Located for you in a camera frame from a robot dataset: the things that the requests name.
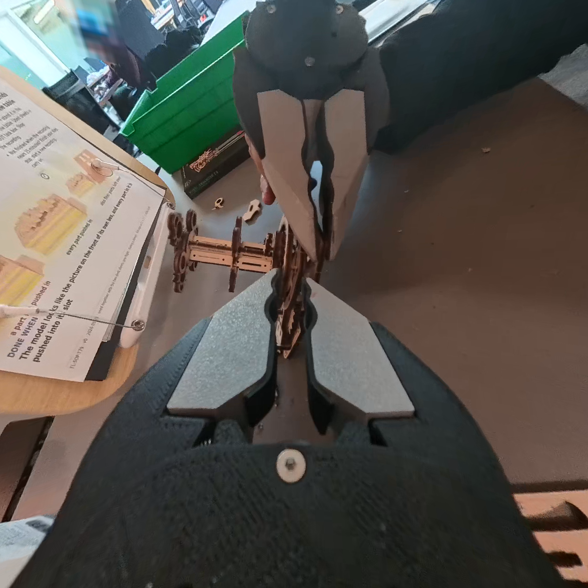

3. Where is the black printed box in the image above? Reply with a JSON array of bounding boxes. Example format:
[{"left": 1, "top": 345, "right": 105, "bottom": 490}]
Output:
[{"left": 180, "top": 129, "right": 251, "bottom": 200}]

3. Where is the large wooden part sheet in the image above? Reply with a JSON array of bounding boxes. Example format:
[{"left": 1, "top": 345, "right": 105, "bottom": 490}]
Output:
[{"left": 512, "top": 492, "right": 588, "bottom": 584}]

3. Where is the person's right hand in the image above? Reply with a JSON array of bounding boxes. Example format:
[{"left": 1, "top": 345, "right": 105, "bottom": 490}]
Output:
[{"left": 247, "top": 133, "right": 277, "bottom": 206}]

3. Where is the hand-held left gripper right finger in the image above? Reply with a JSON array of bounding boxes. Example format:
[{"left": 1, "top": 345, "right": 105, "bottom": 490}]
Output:
[{"left": 304, "top": 278, "right": 415, "bottom": 435}]

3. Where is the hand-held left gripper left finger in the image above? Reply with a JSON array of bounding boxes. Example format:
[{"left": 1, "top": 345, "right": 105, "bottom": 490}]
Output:
[{"left": 166, "top": 269, "right": 279, "bottom": 425}]

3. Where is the wooden mechanical model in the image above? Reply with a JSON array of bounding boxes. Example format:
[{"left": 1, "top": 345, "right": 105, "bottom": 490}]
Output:
[{"left": 166, "top": 209, "right": 334, "bottom": 359}]

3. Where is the printed paper leaflet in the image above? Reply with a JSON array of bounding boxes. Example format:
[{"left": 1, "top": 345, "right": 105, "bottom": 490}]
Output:
[{"left": 0, "top": 514, "right": 56, "bottom": 575}]

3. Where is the person's right forearm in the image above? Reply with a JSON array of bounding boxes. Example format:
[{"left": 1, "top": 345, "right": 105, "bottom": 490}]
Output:
[{"left": 377, "top": 0, "right": 588, "bottom": 154}]

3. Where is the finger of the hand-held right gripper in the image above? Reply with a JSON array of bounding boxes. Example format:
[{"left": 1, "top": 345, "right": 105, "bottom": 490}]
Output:
[
  {"left": 316, "top": 89, "right": 369, "bottom": 282},
  {"left": 256, "top": 91, "right": 323, "bottom": 263}
]

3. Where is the green plastic bin stack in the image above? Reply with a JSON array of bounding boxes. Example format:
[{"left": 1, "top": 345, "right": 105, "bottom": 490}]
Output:
[{"left": 119, "top": 9, "right": 251, "bottom": 174}]

